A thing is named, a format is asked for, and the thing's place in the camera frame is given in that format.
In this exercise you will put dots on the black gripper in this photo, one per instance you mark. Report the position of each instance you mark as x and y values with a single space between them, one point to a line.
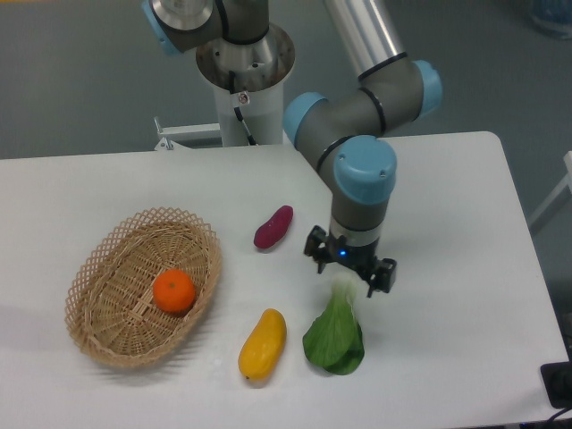
380 274

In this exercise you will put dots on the orange fruit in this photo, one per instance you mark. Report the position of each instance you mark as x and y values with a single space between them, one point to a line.
173 291

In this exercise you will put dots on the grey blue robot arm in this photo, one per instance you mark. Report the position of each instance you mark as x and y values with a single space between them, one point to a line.
342 140

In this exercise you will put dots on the woven wicker basket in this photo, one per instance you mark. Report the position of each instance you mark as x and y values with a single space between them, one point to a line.
110 312

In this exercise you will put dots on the green bok choy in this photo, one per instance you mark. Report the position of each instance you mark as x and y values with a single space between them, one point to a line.
334 341

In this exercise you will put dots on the purple sweet potato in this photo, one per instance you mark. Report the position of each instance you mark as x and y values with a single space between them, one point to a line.
274 229

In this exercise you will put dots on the yellow mango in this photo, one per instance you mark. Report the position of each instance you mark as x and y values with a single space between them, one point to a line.
263 348

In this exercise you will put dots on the black device at table edge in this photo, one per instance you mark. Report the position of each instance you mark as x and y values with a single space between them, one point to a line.
557 383

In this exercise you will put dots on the blue object top right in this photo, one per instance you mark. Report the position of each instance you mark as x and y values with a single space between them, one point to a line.
551 17

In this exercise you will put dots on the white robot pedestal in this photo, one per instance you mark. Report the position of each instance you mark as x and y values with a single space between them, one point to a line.
247 83

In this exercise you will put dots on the white frame at right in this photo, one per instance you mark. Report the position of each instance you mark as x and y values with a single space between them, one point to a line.
554 201

